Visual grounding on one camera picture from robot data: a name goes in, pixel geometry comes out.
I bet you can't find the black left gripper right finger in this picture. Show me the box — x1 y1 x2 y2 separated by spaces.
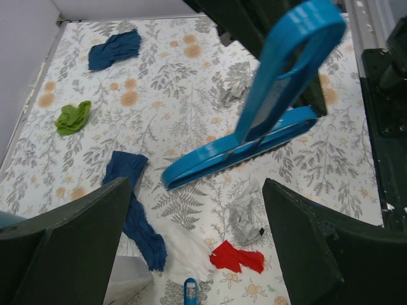
262 179 406 304

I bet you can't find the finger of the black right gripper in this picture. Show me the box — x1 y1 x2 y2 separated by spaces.
183 0 287 64
295 73 328 116

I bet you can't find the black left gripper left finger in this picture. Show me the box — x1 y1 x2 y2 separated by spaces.
1 178 131 304

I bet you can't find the blue hand brush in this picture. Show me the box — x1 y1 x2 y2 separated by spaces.
162 1 346 190

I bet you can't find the long dark blue paper scrap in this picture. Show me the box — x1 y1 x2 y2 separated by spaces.
102 151 167 272

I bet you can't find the white tissue paper scrap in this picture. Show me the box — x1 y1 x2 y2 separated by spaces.
152 218 215 285

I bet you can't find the blue plastic dustpan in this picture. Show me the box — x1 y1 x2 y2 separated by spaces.
183 278 199 305

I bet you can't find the red paper scrap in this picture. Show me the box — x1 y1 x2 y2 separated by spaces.
209 240 265 274

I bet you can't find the green crumpled paper scrap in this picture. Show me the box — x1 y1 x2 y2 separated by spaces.
55 100 92 136

